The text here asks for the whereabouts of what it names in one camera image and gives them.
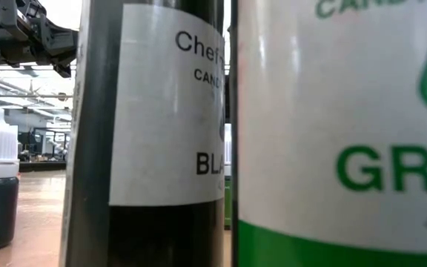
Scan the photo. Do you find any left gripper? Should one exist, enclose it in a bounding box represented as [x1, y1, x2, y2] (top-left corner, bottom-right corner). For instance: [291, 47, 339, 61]
[0, 0, 79, 79]

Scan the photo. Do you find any large black food coloring bottle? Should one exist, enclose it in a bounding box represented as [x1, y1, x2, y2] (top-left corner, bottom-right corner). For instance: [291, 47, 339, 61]
[58, 0, 226, 267]

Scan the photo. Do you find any large green food coloring bottle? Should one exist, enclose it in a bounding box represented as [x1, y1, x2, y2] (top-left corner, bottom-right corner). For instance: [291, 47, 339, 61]
[230, 0, 427, 267]

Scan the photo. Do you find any black curtain partition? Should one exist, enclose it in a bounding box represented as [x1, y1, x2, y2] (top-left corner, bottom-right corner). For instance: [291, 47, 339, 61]
[225, 73, 232, 124]

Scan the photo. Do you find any black table frame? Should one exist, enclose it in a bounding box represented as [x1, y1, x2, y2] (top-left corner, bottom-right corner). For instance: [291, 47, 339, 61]
[19, 160, 67, 173]

